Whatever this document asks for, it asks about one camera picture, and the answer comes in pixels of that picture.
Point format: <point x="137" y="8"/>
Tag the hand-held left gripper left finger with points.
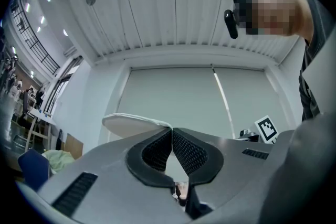
<point x="110" y="165"/>

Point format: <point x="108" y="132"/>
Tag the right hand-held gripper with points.
<point x="266" y="129"/>

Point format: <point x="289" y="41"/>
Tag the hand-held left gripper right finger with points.
<point x="231" y="165"/>

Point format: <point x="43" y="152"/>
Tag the white seat cushion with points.
<point x="131" y="126"/>

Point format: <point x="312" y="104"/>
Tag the blue plastic chair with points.
<point x="34" y="165"/>

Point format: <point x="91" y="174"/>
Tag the narrow grey roller blind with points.
<point x="252" y="97"/>

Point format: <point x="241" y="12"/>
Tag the light green cloth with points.
<point x="59" y="160"/>

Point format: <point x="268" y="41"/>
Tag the wide grey roller blind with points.
<point x="170" y="99"/>

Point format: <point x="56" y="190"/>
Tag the person's head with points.
<point x="275" y="8"/>

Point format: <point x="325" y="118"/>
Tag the person's dark grey shirt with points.
<point x="315" y="8"/>

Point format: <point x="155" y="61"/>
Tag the black metal railing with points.
<point x="34" y="42"/>

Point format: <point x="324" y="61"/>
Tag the white frame table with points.
<point x="43" y="119"/>

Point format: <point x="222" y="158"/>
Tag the black head-mounted camera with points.
<point x="231" y="22"/>

